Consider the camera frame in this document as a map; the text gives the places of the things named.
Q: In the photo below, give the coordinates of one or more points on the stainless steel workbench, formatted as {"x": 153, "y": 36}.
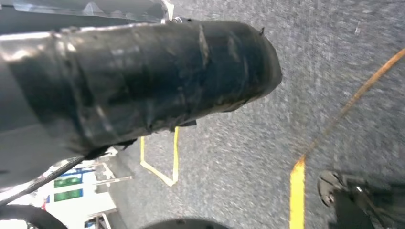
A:
{"x": 114, "y": 180}

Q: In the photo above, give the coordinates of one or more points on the white display stand green panels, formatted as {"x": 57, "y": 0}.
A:
{"x": 68, "y": 181}

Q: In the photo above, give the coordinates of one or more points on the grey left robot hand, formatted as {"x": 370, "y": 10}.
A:
{"x": 142, "y": 79}

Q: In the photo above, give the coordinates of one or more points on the warped yellow floor tape square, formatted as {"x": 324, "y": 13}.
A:
{"x": 297, "y": 196}

